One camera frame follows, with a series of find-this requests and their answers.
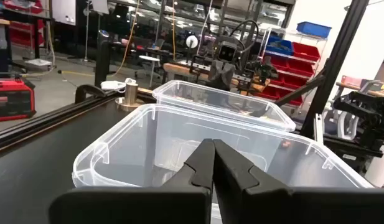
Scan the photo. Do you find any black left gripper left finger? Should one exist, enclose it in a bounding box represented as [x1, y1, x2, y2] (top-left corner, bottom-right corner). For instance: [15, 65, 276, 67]
[48, 138, 215, 224]

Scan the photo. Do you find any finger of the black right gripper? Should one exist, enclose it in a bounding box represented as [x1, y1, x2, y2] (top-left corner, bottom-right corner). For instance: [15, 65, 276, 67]
[222, 60, 236, 91]
[207, 60, 223, 90]

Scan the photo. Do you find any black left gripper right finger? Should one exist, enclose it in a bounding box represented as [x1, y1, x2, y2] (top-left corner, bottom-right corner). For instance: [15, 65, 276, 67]
[213, 138, 384, 224]

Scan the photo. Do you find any wooden workbench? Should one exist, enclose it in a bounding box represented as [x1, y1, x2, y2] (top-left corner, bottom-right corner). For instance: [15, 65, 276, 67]
[162, 62, 270, 94]

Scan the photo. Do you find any white round lamp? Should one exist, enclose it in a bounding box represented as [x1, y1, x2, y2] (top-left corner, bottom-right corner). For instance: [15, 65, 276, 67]
[185, 34, 199, 49]

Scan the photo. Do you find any clear plastic storage container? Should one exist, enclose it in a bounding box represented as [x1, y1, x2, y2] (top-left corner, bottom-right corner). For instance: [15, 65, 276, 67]
[152, 80, 297, 132]
[72, 103, 375, 190]

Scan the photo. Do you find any white round stool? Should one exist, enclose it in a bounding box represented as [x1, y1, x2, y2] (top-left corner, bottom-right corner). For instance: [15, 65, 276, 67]
[138, 55, 161, 88]

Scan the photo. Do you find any red storage bin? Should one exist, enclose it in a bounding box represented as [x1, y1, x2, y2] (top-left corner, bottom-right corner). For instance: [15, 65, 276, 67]
[286, 58, 316, 78]
[268, 55, 289, 71]
[292, 42, 321, 62]

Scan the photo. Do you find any blue storage bin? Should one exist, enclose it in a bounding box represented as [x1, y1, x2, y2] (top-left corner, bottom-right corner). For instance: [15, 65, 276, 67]
[296, 21, 332, 39]
[266, 35, 294, 56]

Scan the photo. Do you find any black table clamp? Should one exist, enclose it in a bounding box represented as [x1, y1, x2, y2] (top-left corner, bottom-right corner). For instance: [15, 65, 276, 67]
[74, 83, 107, 104]

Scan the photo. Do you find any white whiteboard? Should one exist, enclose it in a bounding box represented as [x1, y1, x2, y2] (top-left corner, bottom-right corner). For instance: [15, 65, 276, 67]
[51, 0, 77, 26]

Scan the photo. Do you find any red tool cabinet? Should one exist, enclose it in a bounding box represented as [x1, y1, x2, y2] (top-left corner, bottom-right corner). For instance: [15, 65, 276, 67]
[1, 0, 45, 47]

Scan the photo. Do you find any red and black toolbox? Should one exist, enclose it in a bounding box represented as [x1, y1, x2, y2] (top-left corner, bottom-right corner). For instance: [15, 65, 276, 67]
[0, 77, 37, 123]

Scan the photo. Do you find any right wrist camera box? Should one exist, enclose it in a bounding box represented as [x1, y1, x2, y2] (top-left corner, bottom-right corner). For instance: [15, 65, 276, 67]
[217, 40, 240, 62]

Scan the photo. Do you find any hanging yellow cable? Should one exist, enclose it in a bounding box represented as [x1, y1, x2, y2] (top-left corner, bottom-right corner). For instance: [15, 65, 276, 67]
[110, 0, 140, 78]
[171, 0, 177, 62]

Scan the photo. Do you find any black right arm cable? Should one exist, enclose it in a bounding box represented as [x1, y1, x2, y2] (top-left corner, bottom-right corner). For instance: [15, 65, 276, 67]
[229, 19, 260, 54]

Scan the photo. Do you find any white bundled cable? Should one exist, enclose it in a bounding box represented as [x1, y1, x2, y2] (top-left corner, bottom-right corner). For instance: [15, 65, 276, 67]
[100, 77, 137, 93]

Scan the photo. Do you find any silver frame bracket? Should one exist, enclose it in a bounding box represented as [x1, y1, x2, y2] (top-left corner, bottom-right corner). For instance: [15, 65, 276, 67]
[314, 113, 324, 144]

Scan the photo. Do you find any wire shelf rack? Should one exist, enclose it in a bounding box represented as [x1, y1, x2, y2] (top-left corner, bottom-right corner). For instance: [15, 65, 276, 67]
[256, 26, 329, 107]

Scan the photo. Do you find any black pedestal stand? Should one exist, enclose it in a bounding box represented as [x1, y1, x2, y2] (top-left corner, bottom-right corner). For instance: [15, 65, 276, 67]
[94, 29, 111, 88]

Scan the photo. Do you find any black aluminium frame post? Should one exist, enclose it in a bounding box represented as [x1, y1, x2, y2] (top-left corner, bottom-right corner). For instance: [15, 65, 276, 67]
[274, 0, 372, 139]

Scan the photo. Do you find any black table edge rail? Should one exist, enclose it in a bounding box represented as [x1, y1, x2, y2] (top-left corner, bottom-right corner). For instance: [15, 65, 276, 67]
[0, 88, 155, 153]

